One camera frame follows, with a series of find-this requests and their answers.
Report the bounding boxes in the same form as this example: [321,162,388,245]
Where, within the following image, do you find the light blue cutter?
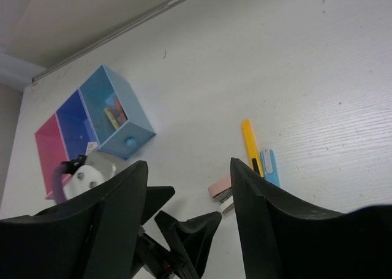
[260,149,280,187]

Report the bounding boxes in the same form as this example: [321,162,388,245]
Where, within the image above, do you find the pink container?
[35,113,69,200]

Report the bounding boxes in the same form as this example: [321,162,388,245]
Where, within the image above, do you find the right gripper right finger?
[230,158,391,278]

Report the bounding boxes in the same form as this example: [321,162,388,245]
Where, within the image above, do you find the light blue container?
[79,65,156,159]

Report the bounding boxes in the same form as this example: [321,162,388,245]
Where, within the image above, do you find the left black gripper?
[131,186,222,278]

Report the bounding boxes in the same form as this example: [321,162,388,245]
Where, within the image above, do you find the dark blue container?
[56,89,127,159]

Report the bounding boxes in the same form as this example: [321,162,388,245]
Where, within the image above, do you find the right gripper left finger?
[1,161,148,278]

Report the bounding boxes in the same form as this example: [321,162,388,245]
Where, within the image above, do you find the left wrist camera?
[63,151,126,200]

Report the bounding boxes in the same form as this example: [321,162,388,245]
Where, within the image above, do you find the yellow utility knife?
[241,119,265,177]

